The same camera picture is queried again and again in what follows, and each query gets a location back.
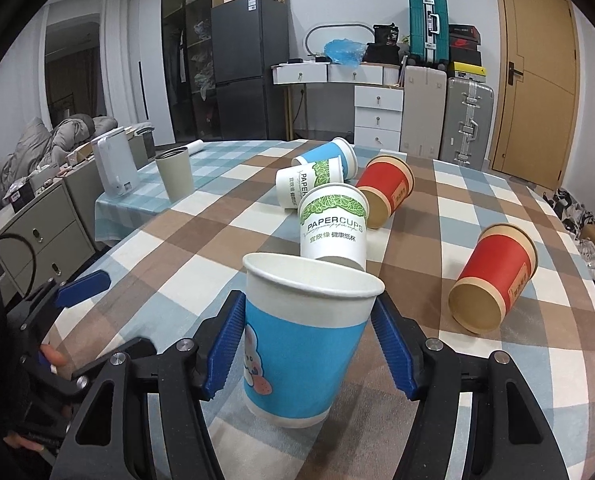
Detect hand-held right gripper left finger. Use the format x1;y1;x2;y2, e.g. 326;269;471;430
52;290;248;480

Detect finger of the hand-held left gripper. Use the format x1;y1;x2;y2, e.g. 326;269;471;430
70;337;156;397
7;270;112;348

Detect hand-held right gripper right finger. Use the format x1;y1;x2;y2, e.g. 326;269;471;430
371;292;569;480

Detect blue paper cup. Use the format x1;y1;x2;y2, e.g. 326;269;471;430
241;252;385;429
291;137;359;182

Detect white leaf-print paper cup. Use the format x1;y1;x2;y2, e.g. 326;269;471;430
276;156;346;210
297;183;370;271

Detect red paper cup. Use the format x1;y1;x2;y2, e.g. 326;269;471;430
448;223;539;336
355;154;416;230

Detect person's left hand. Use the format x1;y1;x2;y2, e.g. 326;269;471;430
4;344;71;454

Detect grey drawer cabinet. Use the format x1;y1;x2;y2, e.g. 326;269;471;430
0;135;156;303

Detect white electric kettle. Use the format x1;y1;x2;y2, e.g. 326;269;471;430
91;128;141;197

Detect grey-green tumbler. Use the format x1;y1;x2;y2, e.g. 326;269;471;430
154;146;195;200

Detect grey duvet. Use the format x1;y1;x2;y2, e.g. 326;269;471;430
0;114;121;202

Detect teal checked cloth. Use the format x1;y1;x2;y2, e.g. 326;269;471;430
94;139;298;217

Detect white curtain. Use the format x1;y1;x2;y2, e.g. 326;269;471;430
99;0;144;127

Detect white drawer chest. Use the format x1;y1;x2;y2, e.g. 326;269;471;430
353;84;405;151

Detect silver suitcase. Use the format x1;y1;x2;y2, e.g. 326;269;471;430
438;77;495;171

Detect beige suitcase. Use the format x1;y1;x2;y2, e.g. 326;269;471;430
401;64;447;159

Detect dark glass wardrobe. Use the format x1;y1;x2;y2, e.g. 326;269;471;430
160;0;216;144

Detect white desk with drawers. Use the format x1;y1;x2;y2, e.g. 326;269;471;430
270;62;401;87

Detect dark grey fridge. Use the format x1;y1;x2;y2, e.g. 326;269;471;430
211;0;291;142

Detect yellow black shoe box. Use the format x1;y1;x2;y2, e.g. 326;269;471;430
449;61;489;86

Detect blue plastic bag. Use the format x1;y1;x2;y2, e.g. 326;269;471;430
324;38;367;67

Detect black bag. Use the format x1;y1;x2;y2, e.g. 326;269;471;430
365;23;401;65

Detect black red shoe box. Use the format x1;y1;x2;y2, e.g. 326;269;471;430
448;23;481;64

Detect wooden door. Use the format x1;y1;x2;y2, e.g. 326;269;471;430
489;0;579;179

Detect teal suitcase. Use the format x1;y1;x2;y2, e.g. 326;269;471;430
408;0;449;71

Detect oval mirror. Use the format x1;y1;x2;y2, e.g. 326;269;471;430
305;22;376;59

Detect black cable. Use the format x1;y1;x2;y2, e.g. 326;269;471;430
0;232;36;302

